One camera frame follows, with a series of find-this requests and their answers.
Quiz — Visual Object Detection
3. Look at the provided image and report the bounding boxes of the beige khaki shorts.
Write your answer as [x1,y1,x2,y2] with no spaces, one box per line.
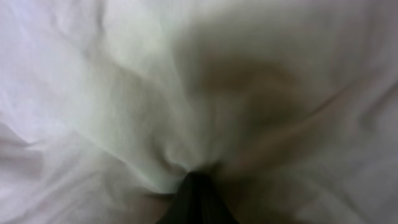
[1,1,397,223]

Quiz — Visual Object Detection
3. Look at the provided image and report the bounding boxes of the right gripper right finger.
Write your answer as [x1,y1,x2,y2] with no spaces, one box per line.
[197,174,238,224]

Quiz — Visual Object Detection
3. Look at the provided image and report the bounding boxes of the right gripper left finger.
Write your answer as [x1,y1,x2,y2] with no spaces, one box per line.
[157,172,198,224]

